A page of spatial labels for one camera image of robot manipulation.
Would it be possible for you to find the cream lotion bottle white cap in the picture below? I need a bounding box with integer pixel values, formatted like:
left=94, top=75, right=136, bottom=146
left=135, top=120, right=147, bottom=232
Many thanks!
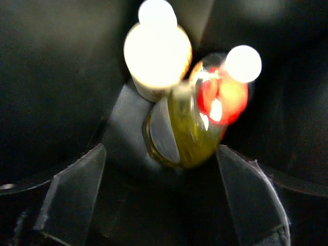
left=124, top=1, right=192, bottom=103

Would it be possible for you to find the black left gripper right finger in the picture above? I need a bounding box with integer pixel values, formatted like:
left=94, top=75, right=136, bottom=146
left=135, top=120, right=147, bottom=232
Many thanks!
left=216, top=144, right=328, bottom=246

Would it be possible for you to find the black canvas bag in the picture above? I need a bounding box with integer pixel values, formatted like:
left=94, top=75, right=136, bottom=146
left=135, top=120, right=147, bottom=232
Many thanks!
left=1, top=1, right=327, bottom=245

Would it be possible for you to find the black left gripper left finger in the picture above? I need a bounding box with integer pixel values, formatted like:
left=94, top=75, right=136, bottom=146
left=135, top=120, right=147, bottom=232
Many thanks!
left=0, top=143, right=107, bottom=246

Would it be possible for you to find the yellow soap bottle red cap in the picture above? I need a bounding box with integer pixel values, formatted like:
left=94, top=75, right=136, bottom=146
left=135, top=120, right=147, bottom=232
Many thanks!
left=143, top=52, right=249, bottom=169

